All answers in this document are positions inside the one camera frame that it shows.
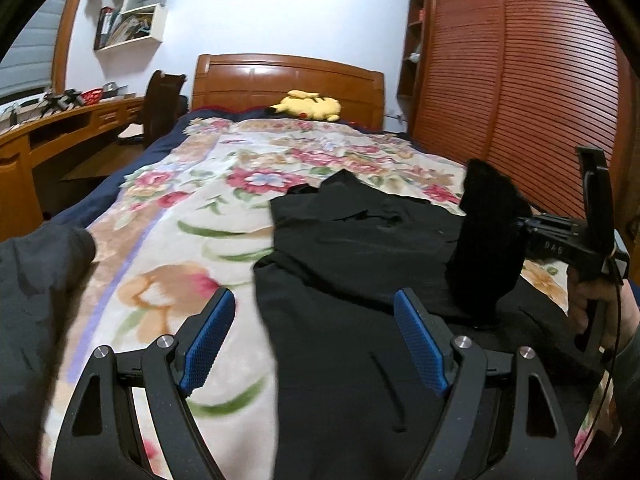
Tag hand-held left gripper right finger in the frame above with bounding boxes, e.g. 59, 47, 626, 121
393, 287, 581, 480

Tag floral blanket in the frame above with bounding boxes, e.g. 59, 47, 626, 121
37, 115, 616, 480

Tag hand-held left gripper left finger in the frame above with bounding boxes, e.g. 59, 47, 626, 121
50, 287, 236, 480

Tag row of books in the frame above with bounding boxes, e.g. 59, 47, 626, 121
95, 5, 153, 48

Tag wooden window frame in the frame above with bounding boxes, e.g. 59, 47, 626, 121
51, 0, 96, 93

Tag white wall shelf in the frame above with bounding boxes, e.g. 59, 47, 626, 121
89, 0, 168, 52

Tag wooden headboard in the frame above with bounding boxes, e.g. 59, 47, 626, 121
191, 54, 386, 131

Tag black cable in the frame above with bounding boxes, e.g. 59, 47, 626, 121
572, 255, 626, 436

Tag dark wooden chair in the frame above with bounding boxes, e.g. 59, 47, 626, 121
117, 70, 188, 151

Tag dark grey cloth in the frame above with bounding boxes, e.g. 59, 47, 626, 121
0, 224, 97, 461

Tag navy bed sheet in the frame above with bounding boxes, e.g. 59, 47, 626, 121
47, 106, 416, 231

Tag grey window blinds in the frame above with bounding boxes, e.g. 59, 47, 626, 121
0, 0, 81, 106

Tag black gadget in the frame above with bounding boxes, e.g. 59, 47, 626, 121
42, 89, 83, 111

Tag wooden desk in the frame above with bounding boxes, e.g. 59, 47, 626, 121
0, 94, 148, 241

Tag wooden louvered wardrobe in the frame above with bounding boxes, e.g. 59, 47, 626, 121
410, 0, 640, 241

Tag wooden open shelf unit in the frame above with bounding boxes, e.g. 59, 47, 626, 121
397, 0, 428, 111

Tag black jacket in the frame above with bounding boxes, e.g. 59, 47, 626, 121
252, 159, 608, 480

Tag person's right hand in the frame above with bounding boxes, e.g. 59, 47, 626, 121
566, 265, 623, 358

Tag yellow plush toy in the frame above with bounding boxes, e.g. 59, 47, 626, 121
265, 90, 342, 122

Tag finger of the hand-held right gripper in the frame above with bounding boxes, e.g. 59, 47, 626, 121
518, 216, 546, 257

